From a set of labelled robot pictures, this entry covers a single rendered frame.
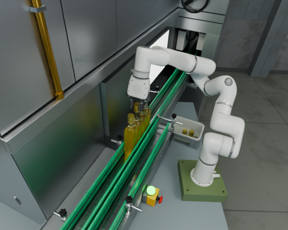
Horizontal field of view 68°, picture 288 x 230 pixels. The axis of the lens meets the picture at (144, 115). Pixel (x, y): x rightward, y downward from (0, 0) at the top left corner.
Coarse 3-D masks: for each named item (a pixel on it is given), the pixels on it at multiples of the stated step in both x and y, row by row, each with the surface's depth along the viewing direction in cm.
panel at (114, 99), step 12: (156, 36) 144; (168, 36) 163; (132, 60) 116; (120, 72) 107; (132, 72) 120; (108, 84) 99; (120, 84) 111; (108, 96) 103; (120, 96) 116; (108, 108) 107; (120, 108) 120; (108, 120) 111; (120, 120) 126; (108, 132) 117
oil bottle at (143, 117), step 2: (144, 112) 118; (142, 114) 116; (144, 114) 117; (140, 116) 116; (142, 116) 116; (144, 116) 117; (146, 116) 120; (142, 118) 116; (144, 118) 118; (146, 118) 121; (142, 120) 117; (144, 120) 119; (144, 122) 120; (144, 124) 121; (142, 126) 119; (144, 126) 123; (142, 128) 120; (144, 128) 124; (142, 130) 121; (144, 130) 125; (142, 132) 123; (142, 134) 124
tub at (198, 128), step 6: (180, 120) 156; (186, 120) 154; (192, 120) 153; (180, 126) 158; (186, 126) 157; (192, 126) 154; (198, 126) 152; (174, 132) 143; (180, 132) 153; (198, 132) 154; (192, 138) 140; (198, 138) 140
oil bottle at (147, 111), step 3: (147, 108) 121; (144, 111) 120; (147, 111) 120; (150, 111) 124; (147, 114) 120; (150, 114) 126; (147, 117) 122; (147, 120) 124; (147, 123) 125; (147, 126) 127
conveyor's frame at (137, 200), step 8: (200, 56) 231; (184, 80) 187; (176, 96) 171; (168, 112) 159; (160, 120) 145; (168, 136) 135; (168, 144) 142; (160, 152) 125; (160, 160) 132; (152, 168) 116; (152, 176) 122; (144, 184) 108; (136, 200) 102; (128, 216) 96; (120, 224) 93; (128, 224) 101
